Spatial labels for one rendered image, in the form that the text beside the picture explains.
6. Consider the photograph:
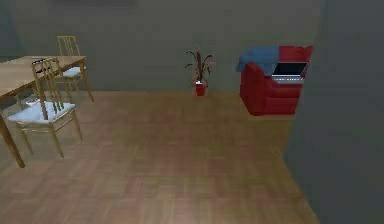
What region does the wooden chair with white seat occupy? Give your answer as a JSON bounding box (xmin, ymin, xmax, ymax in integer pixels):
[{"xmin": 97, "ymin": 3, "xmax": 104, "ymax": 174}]
[
  {"xmin": 55, "ymin": 35, "xmax": 84, "ymax": 98},
  {"xmin": 6, "ymin": 57, "xmax": 84, "ymax": 159}
]

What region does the blue cloth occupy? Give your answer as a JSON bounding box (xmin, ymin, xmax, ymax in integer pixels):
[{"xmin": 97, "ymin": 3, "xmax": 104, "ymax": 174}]
[{"xmin": 235, "ymin": 45, "xmax": 281, "ymax": 77}]

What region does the open silver laptop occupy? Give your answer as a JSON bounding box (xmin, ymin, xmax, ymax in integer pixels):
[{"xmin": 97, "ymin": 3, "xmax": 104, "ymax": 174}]
[{"xmin": 271, "ymin": 61, "xmax": 309, "ymax": 84}]

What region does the red armchair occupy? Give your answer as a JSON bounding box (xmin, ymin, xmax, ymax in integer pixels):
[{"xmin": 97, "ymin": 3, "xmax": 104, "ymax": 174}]
[{"xmin": 238, "ymin": 45, "xmax": 314, "ymax": 117}]

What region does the house plant in red pot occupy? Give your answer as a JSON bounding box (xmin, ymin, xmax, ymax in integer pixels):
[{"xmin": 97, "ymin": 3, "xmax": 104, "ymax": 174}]
[{"xmin": 184, "ymin": 46, "xmax": 215, "ymax": 98}]

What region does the wooden dining table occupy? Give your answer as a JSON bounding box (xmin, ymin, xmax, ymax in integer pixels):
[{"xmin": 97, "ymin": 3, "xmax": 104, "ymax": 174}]
[{"xmin": 0, "ymin": 55, "xmax": 95, "ymax": 169}]

